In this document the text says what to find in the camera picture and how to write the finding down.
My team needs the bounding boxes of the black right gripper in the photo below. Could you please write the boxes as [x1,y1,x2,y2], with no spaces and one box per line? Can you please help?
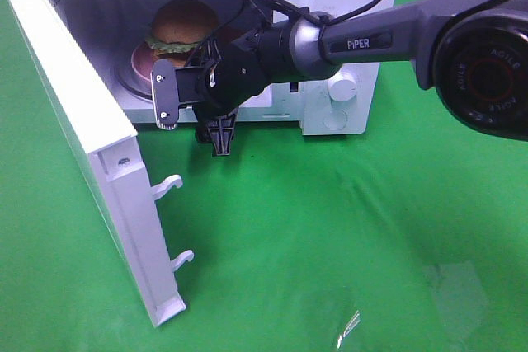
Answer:
[177,38,248,157]

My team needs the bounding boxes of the burger with lettuce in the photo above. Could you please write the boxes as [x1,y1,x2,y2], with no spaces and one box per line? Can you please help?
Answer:
[144,0,219,67]

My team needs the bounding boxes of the white microwave door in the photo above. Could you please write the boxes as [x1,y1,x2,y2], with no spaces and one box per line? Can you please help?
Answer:
[8,0,194,326]

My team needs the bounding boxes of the round white door button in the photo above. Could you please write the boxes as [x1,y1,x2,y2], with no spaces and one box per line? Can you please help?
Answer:
[323,110,348,131]

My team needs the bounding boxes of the white microwave knob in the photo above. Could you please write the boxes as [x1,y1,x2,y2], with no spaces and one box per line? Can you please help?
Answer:
[328,72,357,102]

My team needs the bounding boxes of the pink round plate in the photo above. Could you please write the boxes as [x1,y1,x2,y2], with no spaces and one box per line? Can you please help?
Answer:
[128,26,243,100]

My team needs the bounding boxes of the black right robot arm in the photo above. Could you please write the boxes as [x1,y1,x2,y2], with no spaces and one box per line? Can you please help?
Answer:
[174,0,527,155]

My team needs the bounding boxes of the glass microwave turntable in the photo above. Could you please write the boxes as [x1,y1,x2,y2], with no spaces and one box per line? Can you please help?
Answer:
[115,61,152,101]

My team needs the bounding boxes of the white microwave oven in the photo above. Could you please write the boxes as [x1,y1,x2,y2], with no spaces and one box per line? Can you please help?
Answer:
[12,0,399,137]

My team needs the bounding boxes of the clear tape patch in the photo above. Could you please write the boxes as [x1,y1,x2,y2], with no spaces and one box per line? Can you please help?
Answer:
[299,286,362,351]
[423,260,488,338]

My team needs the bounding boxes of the clear tape patch right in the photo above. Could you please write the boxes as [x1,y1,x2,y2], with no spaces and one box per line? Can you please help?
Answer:
[423,260,488,338]

